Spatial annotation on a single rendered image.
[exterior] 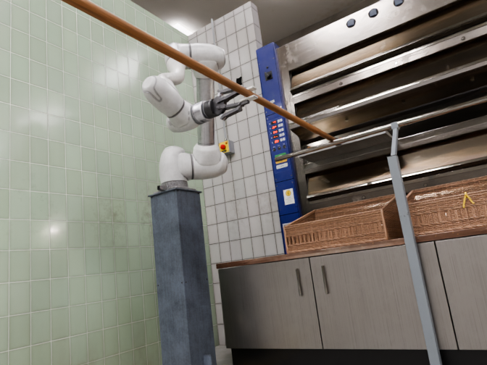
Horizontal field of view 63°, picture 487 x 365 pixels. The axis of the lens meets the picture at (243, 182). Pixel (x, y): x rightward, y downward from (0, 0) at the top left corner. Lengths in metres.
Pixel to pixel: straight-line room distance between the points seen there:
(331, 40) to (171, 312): 2.03
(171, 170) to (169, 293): 0.67
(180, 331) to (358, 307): 0.89
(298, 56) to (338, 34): 0.31
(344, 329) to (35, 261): 1.56
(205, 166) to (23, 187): 0.94
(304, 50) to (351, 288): 1.72
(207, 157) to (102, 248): 0.81
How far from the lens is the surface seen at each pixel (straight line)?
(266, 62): 3.09
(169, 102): 1.64
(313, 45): 2.98
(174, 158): 2.27
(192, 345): 2.16
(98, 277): 2.44
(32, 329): 2.25
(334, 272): 2.05
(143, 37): 1.19
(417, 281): 1.89
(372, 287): 2.00
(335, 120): 2.63
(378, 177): 2.55
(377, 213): 2.03
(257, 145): 2.97
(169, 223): 2.18
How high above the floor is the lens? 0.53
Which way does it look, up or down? 12 degrees up
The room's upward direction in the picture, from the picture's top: 7 degrees counter-clockwise
